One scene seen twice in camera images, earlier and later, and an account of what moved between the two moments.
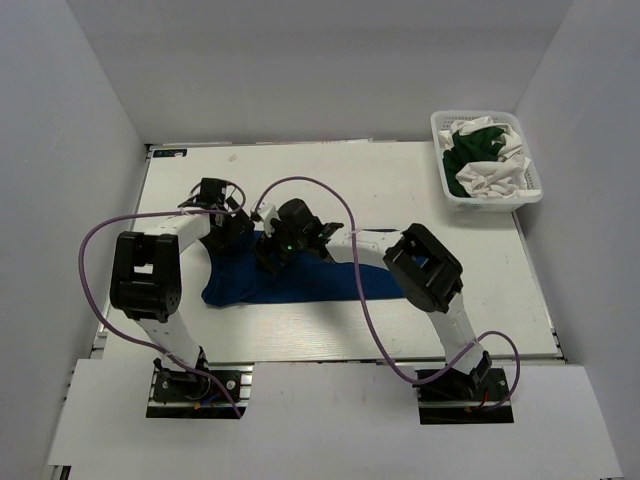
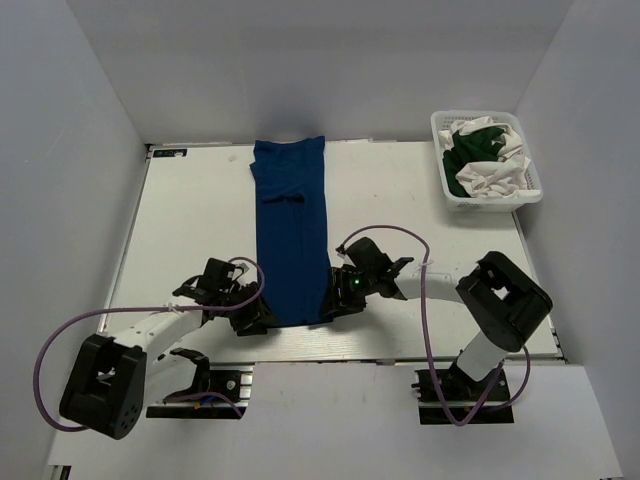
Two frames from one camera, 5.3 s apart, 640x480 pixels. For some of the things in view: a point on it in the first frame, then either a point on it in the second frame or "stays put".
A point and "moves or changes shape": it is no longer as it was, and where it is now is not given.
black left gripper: x=240 y=223 to x=248 y=323
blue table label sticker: x=170 y=153 stays put
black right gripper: x=267 y=243 to x=333 y=304
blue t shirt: x=242 y=279 moves or changes shape
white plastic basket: x=440 y=120 stays put
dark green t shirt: x=467 y=148 stays put
